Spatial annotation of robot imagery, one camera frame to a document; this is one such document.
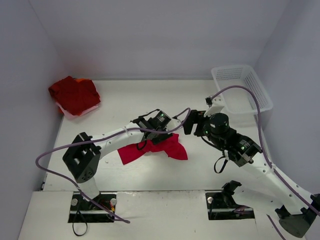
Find black loop cable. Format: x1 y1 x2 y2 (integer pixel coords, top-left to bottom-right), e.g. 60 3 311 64
72 219 88 237

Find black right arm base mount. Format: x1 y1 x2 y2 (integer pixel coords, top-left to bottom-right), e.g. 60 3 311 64
205 180 255 221

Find pink folded t shirt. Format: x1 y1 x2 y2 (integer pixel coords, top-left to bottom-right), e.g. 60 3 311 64
55 102 100 120

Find magenta t shirt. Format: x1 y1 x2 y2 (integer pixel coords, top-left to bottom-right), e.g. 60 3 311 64
117 133 188 165

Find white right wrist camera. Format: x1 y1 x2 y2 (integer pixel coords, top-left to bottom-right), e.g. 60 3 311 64
203 96 225 118

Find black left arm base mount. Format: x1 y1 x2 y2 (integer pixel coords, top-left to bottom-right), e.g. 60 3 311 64
68 192 117 223

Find white plastic basket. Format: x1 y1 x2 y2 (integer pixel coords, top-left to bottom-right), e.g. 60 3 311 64
211 64 273 127

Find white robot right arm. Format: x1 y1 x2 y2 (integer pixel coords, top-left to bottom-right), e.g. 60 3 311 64
183 110 320 238

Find dark red folded t shirt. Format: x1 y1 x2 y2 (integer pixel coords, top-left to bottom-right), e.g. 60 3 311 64
48 76 101 115

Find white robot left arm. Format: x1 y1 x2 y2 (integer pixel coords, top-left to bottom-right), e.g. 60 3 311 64
62 111 181 210

